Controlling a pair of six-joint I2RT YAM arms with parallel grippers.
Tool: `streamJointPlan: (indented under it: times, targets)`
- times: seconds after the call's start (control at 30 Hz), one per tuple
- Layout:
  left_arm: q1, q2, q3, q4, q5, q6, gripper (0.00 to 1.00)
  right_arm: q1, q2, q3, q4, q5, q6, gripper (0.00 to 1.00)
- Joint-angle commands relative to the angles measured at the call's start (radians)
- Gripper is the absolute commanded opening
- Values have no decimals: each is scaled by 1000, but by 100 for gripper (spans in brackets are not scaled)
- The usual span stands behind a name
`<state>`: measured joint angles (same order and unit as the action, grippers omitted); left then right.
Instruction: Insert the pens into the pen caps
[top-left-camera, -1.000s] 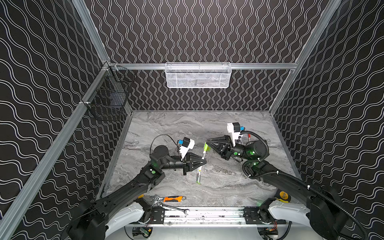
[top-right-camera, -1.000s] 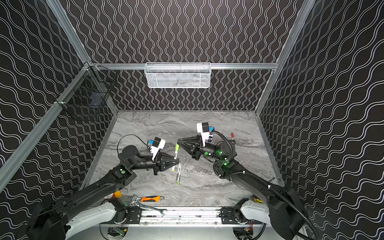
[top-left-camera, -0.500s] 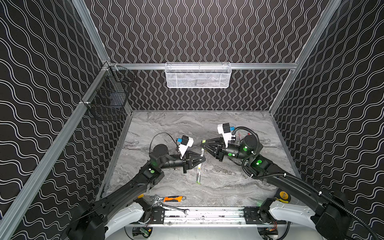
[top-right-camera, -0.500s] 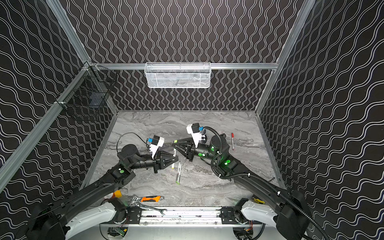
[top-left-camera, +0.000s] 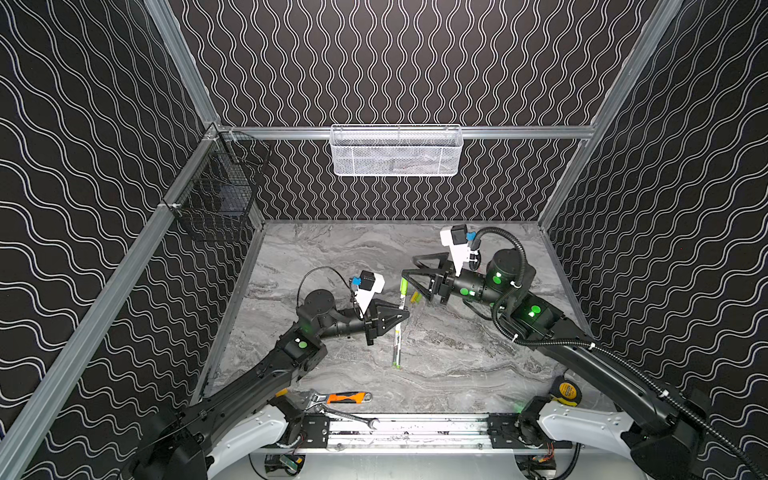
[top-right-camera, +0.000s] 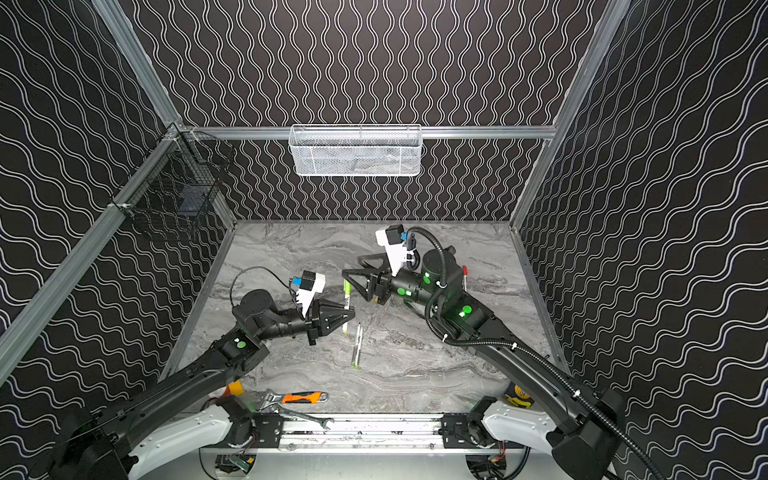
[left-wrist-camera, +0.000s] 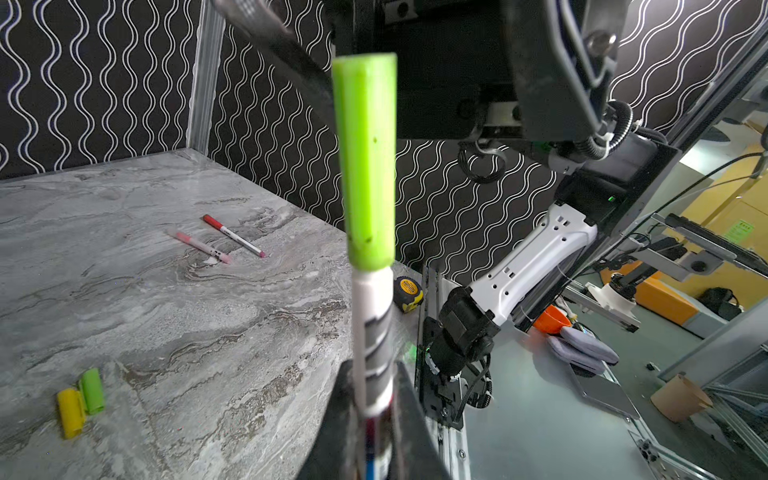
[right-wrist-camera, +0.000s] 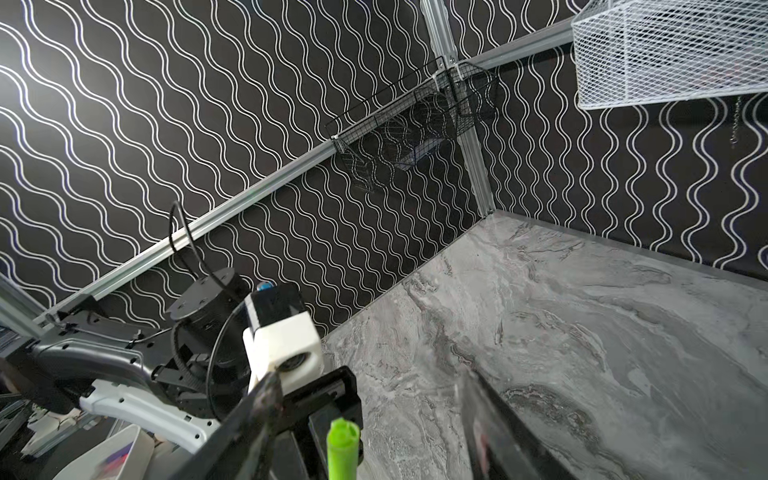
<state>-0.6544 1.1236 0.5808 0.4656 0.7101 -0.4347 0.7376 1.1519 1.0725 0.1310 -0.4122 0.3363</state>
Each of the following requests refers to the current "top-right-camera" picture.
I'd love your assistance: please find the steel combination spanner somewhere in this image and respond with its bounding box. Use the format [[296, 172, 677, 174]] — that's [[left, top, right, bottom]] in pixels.
[[260, 403, 333, 430]]

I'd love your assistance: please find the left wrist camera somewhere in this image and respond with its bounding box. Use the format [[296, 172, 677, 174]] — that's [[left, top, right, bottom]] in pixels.
[[290, 270, 326, 318]]

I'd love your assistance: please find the yellow tape measure block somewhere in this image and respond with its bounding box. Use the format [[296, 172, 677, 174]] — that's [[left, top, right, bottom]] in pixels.
[[227, 381, 244, 396]]

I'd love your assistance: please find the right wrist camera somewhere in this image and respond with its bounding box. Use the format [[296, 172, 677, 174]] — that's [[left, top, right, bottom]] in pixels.
[[375, 224, 420, 276]]

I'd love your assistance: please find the white wire mesh basket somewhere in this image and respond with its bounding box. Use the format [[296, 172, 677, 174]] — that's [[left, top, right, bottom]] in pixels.
[[288, 124, 424, 177]]

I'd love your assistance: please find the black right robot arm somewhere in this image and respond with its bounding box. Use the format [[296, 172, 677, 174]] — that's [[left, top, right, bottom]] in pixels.
[[342, 247, 663, 479]]

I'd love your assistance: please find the black wire mesh basket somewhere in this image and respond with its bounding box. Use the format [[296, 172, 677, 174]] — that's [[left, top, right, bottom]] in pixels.
[[116, 123, 235, 244]]

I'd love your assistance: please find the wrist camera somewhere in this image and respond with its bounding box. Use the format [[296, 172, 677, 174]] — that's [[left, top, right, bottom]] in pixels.
[[290, 270, 326, 318], [375, 224, 420, 276]]

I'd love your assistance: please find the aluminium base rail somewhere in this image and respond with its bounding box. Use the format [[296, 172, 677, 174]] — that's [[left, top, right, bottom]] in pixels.
[[119, 412, 607, 454]]

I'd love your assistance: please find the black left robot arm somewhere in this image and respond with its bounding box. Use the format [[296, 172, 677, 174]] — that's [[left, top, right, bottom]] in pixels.
[[42, 289, 355, 479]]

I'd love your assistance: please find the green white pen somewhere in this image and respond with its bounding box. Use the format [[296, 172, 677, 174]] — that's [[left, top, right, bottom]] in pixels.
[[351, 324, 363, 369]]

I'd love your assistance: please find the orange handled adjustable wrench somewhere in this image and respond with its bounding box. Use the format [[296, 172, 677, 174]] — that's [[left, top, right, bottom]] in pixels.
[[259, 390, 328, 410]]

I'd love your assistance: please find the yellow black tape measure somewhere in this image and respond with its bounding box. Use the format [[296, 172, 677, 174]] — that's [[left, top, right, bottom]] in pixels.
[[504, 383, 535, 409]]

